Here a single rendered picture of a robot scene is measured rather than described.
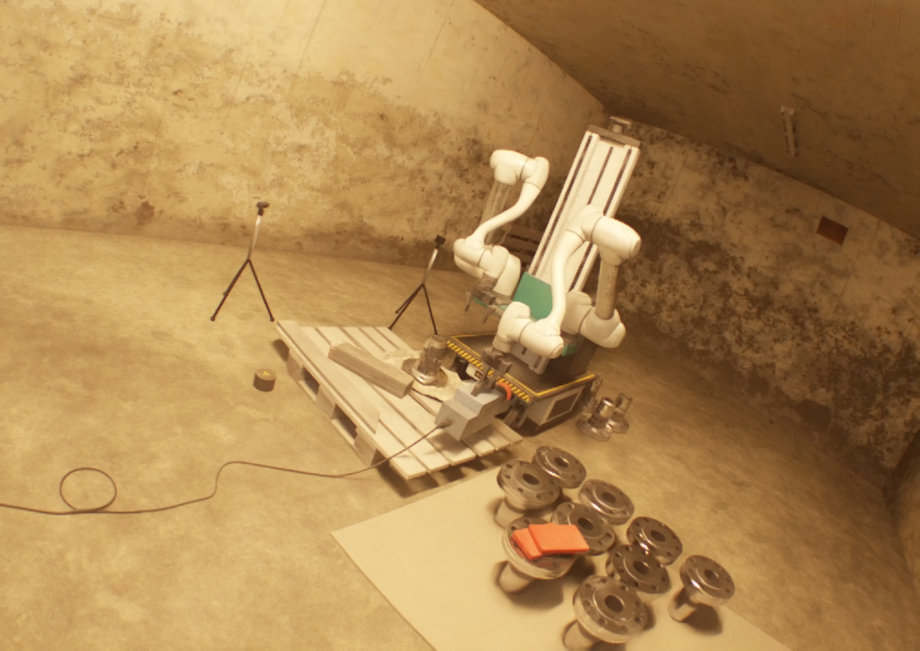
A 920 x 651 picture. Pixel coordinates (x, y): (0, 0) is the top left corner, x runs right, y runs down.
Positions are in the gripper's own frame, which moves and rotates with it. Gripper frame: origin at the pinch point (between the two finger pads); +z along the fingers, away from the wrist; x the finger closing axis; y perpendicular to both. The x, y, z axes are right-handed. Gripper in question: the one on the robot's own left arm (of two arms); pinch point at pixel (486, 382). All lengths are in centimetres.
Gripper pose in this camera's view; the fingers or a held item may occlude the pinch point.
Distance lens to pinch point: 209.2
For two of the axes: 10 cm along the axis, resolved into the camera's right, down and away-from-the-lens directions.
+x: -7.7, -4.5, 4.5
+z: -3.6, 8.9, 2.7
